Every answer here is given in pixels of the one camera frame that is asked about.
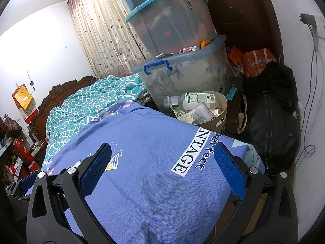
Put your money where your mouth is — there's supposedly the black duffel bag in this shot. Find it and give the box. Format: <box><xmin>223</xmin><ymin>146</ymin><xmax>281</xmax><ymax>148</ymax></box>
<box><xmin>237</xmin><ymin>91</ymin><xmax>301</xmax><ymax>169</ymax></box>

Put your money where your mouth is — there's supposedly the red paper bag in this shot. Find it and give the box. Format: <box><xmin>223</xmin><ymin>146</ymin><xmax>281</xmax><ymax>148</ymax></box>
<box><xmin>227</xmin><ymin>47</ymin><xmax>246</xmax><ymax>77</ymax></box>

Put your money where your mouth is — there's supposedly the black power adapter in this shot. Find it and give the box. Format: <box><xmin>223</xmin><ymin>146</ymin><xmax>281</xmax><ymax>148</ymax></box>
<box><xmin>300</xmin><ymin>13</ymin><xmax>317</xmax><ymax>26</ymax></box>

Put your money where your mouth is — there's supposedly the clear storage bin blue handle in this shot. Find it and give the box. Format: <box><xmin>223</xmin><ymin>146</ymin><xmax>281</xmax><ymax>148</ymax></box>
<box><xmin>131</xmin><ymin>35</ymin><xmax>235</xmax><ymax>107</ymax></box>

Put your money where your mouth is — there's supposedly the clear plastic bottle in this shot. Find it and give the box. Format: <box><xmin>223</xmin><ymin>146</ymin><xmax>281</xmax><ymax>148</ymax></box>
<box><xmin>163</xmin><ymin>92</ymin><xmax>219</xmax><ymax>111</ymax></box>

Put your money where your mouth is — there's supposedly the black clothing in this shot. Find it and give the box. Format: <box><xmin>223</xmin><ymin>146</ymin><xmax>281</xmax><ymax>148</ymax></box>
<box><xmin>247</xmin><ymin>61</ymin><xmax>299</xmax><ymax>112</ymax></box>

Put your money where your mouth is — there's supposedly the yellow paper bag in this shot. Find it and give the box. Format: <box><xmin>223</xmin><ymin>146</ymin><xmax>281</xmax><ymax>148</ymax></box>
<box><xmin>12</xmin><ymin>84</ymin><xmax>34</xmax><ymax>110</ymax></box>

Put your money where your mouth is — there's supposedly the red wall calendar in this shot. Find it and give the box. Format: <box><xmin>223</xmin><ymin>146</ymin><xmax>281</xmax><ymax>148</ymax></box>
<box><xmin>19</xmin><ymin>106</ymin><xmax>39</xmax><ymax>124</ymax></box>

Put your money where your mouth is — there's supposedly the beige plastic basket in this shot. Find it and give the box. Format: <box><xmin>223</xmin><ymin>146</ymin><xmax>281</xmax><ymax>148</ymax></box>
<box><xmin>170</xmin><ymin>91</ymin><xmax>228</xmax><ymax>133</ymax></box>

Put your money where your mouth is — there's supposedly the leaf print curtain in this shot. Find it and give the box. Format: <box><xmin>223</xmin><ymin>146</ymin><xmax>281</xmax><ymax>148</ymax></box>
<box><xmin>67</xmin><ymin>0</ymin><xmax>153</xmax><ymax>79</ymax></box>

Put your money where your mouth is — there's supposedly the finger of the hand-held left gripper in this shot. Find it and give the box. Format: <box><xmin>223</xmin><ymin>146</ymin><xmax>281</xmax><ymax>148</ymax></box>
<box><xmin>15</xmin><ymin>171</ymin><xmax>39</xmax><ymax>198</ymax></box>

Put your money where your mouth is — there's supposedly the white wall socket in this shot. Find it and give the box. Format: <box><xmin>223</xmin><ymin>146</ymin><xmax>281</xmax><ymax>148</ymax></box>
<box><xmin>314</xmin><ymin>15</ymin><xmax>325</xmax><ymax>39</ymax></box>

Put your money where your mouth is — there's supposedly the orange woven bag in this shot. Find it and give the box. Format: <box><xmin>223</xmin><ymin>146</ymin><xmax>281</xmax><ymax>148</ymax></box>
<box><xmin>241</xmin><ymin>49</ymin><xmax>279</xmax><ymax>78</ymax></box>

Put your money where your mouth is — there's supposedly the foil blister pack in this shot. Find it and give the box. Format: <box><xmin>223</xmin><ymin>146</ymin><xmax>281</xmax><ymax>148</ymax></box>
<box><xmin>175</xmin><ymin>109</ymin><xmax>196</xmax><ymax>124</ymax></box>

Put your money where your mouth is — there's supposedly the brown wooden door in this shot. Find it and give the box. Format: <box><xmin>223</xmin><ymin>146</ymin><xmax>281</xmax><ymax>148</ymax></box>
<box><xmin>195</xmin><ymin>0</ymin><xmax>285</xmax><ymax>66</ymax></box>

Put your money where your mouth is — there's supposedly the grey cable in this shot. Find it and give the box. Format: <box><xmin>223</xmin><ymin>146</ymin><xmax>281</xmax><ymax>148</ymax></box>
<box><xmin>295</xmin><ymin>23</ymin><xmax>325</xmax><ymax>163</ymax></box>

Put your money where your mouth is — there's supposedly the carved wooden headboard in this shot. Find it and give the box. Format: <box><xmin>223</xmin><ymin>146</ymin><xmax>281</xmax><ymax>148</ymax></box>
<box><xmin>28</xmin><ymin>76</ymin><xmax>97</xmax><ymax>145</ymax></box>

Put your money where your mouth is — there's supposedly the brown handbag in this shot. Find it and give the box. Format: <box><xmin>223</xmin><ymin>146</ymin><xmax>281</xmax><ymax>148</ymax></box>
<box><xmin>2</xmin><ymin>114</ymin><xmax>23</xmax><ymax>138</ymax></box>

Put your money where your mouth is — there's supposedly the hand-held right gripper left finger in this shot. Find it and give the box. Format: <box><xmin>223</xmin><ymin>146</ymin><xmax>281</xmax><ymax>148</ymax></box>
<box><xmin>26</xmin><ymin>142</ymin><xmax>120</xmax><ymax>244</ymax></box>

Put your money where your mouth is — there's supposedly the teal patterned quilt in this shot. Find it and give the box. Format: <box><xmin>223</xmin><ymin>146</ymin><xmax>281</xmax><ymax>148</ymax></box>
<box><xmin>43</xmin><ymin>74</ymin><xmax>150</xmax><ymax>168</ymax></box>

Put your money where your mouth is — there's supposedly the small teal box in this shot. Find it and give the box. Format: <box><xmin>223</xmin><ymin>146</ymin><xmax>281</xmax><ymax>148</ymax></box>
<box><xmin>225</xmin><ymin>86</ymin><xmax>238</xmax><ymax>100</ymax></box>

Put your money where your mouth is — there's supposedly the clear storage bin teal lid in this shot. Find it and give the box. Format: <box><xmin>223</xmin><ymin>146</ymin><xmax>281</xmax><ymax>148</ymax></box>
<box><xmin>126</xmin><ymin>0</ymin><xmax>219</xmax><ymax>56</ymax></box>

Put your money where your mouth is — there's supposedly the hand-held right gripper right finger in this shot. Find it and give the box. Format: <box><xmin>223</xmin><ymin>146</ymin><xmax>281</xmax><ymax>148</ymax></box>
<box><xmin>214</xmin><ymin>142</ymin><xmax>299</xmax><ymax>244</ymax></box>

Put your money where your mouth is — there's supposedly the blue printed bedsheet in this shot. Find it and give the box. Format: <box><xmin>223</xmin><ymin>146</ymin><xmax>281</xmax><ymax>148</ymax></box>
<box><xmin>42</xmin><ymin>101</ymin><xmax>266</xmax><ymax>244</ymax></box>

